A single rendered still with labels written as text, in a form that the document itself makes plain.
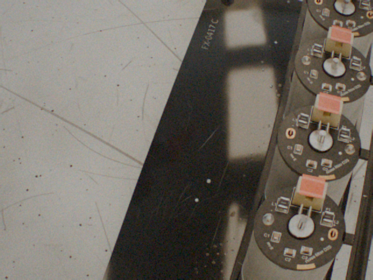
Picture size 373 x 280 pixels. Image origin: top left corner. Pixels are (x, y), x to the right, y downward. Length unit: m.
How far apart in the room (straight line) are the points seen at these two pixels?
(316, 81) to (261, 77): 0.07
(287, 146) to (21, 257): 0.10
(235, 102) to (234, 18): 0.04
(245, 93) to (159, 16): 0.06
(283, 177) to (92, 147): 0.09
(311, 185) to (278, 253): 0.02
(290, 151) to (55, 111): 0.11
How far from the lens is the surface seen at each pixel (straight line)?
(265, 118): 0.28
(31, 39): 0.32
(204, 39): 0.30
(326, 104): 0.21
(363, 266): 0.19
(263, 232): 0.19
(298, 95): 0.23
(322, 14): 0.24
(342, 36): 0.23
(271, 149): 0.26
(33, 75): 0.30
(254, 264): 0.20
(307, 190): 0.19
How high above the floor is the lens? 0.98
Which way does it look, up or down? 55 degrees down
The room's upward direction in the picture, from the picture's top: 5 degrees clockwise
